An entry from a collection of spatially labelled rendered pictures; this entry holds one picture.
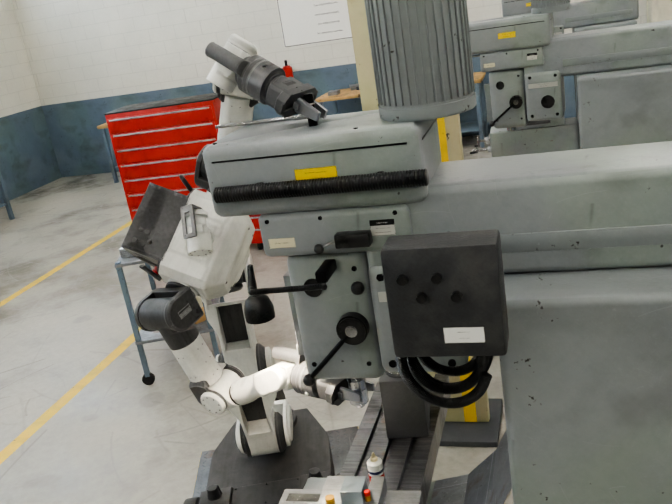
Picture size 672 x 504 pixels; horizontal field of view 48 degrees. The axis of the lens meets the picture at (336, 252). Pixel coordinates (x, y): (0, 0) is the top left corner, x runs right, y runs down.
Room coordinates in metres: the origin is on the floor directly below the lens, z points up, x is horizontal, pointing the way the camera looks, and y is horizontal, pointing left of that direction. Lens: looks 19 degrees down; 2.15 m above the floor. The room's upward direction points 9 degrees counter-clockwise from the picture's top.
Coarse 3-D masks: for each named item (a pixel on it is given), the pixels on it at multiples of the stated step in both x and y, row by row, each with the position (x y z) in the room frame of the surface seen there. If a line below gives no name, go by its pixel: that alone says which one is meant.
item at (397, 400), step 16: (384, 384) 1.86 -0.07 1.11; (400, 384) 1.85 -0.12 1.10; (384, 400) 1.86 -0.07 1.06; (400, 400) 1.85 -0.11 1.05; (416, 400) 1.84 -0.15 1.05; (384, 416) 1.86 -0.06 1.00; (400, 416) 1.85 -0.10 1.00; (416, 416) 1.84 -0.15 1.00; (400, 432) 1.85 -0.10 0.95; (416, 432) 1.85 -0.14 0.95
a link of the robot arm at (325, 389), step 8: (304, 368) 1.71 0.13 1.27; (320, 384) 1.65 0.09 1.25; (328, 384) 1.63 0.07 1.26; (336, 384) 1.62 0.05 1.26; (344, 384) 1.64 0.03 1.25; (304, 392) 1.69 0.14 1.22; (312, 392) 1.67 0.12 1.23; (320, 392) 1.65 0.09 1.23; (328, 392) 1.61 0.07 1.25; (336, 392) 1.61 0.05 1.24; (328, 400) 1.61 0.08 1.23; (336, 400) 1.61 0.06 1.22; (344, 400) 1.63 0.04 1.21
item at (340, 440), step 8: (328, 432) 2.79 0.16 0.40; (336, 432) 2.78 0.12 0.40; (344, 432) 2.77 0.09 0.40; (352, 432) 2.76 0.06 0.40; (336, 440) 2.72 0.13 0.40; (344, 440) 2.71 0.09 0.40; (352, 440) 2.70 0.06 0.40; (336, 448) 2.66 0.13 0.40; (344, 448) 2.65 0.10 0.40; (208, 456) 2.76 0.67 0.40; (336, 456) 2.61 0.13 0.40; (344, 456) 2.60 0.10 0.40; (200, 464) 2.71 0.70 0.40; (208, 464) 2.70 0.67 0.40; (336, 464) 2.55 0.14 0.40; (200, 472) 2.65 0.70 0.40; (208, 472) 2.64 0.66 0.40; (336, 472) 2.50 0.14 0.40; (200, 480) 2.60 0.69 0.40; (200, 488) 2.54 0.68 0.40; (192, 496) 2.50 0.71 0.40
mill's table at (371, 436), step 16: (368, 416) 2.00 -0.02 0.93; (432, 416) 1.94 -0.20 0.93; (368, 432) 1.91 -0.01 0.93; (384, 432) 1.90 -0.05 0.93; (432, 432) 1.86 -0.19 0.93; (352, 448) 1.85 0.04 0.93; (368, 448) 1.85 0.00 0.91; (384, 448) 1.82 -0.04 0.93; (400, 448) 1.81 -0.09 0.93; (416, 448) 1.79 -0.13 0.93; (432, 448) 1.81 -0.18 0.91; (352, 464) 1.77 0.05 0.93; (384, 464) 1.76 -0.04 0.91; (400, 464) 1.73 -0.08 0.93; (416, 464) 1.72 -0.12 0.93; (432, 464) 1.79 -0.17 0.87; (368, 480) 1.69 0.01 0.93; (400, 480) 1.67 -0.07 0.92; (416, 480) 1.65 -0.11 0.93
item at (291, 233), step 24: (264, 216) 1.55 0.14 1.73; (288, 216) 1.53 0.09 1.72; (312, 216) 1.51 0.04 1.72; (336, 216) 1.50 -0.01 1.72; (360, 216) 1.48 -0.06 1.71; (384, 216) 1.46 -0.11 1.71; (408, 216) 1.45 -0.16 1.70; (264, 240) 1.55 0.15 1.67; (288, 240) 1.53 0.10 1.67; (312, 240) 1.52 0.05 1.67; (384, 240) 1.47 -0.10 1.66
